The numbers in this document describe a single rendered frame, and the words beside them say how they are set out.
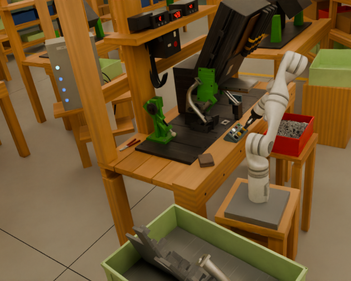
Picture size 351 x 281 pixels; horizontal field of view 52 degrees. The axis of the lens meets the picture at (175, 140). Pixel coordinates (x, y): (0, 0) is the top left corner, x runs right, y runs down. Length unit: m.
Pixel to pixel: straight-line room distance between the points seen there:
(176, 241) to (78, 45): 1.04
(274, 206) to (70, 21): 1.28
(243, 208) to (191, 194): 0.28
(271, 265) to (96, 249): 1.75
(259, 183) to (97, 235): 1.73
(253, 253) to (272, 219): 0.24
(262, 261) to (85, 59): 1.26
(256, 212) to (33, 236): 2.10
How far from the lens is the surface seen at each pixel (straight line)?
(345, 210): 3.12
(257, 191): 1.67
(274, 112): 1.58
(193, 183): 1.82
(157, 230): 1.58
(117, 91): 2.22
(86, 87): 1.94
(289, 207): 1.75
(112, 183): 2.21
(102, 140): 2.06
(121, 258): 1.49
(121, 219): 2.38
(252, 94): 2.77
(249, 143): 1.55
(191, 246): 1.57
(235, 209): 1.67
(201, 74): 2.26
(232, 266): 1.49
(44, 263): 2.99
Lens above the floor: 1.97
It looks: 29 degrees down
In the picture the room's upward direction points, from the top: 8 degrees counter-clockwise
